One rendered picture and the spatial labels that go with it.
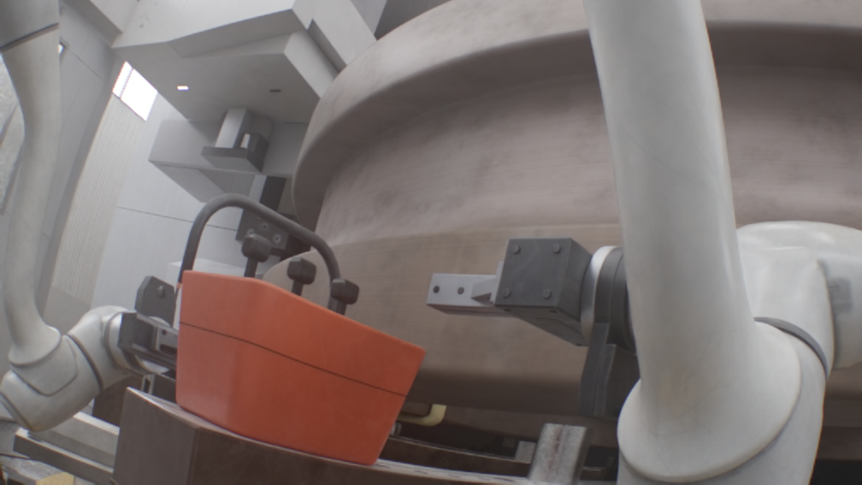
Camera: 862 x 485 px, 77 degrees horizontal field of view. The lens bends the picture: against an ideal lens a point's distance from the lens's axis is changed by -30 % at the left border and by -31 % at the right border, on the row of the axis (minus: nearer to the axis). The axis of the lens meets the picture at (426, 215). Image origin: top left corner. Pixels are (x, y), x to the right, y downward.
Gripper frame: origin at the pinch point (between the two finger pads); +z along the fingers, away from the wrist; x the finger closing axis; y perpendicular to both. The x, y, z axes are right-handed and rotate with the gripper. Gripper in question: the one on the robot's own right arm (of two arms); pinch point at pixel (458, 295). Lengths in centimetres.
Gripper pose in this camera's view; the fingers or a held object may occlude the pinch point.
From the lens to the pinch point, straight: 60.0
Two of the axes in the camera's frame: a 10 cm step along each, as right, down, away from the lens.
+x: -6.1, -3.7, -7.0
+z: -7.6, 0.2, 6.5
